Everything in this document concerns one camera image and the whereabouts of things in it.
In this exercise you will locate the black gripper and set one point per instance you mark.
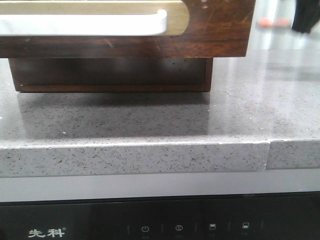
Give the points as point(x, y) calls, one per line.
point(307, 15)

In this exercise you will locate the orange grey scissors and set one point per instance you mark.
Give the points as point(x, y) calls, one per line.
point(274, 23)

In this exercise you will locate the white drawer label plate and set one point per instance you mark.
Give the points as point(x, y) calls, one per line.
point(14, 25)

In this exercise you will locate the dark wooden drawer cabinet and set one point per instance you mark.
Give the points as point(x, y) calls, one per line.
point(47, 88)

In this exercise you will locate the black appliance control panel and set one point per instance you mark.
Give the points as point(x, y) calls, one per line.
point(269, 216)

